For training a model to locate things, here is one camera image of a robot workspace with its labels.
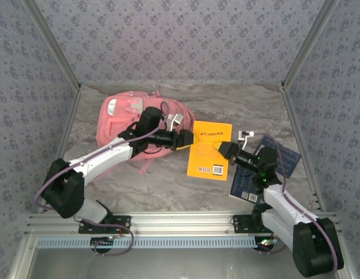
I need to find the dark blue printed booklet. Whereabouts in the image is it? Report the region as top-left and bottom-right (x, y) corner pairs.
(254, 135), (302, 178)

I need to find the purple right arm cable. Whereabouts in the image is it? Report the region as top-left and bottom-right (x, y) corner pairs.
(254, 132), (345, 276)

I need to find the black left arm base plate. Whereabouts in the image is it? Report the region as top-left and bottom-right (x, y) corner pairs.
(78, 214), (131, 234)

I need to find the aluminium side rail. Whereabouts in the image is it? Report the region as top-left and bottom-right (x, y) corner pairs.
(38, 84), (82, 214)
(280, 83), (326, 212)

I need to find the light blue slotted cable duct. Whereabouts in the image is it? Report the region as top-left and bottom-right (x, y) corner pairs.
(36, 237), (259, 249)

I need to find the small black controller board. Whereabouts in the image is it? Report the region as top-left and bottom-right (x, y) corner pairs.
(255, 237), (281, 253)
(90, 237), (116, 254)

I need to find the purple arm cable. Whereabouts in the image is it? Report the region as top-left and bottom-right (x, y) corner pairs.
(254, 132), (345, 276)
(33, 101), (170, 257)

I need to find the steel lower basin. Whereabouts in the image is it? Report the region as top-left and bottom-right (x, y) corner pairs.
(8, 234), (355, 279)

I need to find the aluminium frame post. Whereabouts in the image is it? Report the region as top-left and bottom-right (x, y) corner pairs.
(22, 0), (82, 91)
(280, 0), (341, 91)

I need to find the aluminium mounting rail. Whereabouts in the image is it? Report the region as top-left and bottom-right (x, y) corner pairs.
(24, 212), (342, 235)

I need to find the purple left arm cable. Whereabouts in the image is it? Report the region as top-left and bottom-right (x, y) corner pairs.
(33, 101), (170, 257)

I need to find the yellow book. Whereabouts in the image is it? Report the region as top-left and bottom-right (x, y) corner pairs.
(187, 121), (233, 181)

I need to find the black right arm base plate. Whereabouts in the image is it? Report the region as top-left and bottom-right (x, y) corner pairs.
(233, 214), (287, 234)

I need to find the pink backpack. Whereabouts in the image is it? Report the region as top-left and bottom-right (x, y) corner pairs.
(95, 84), (195, 176)

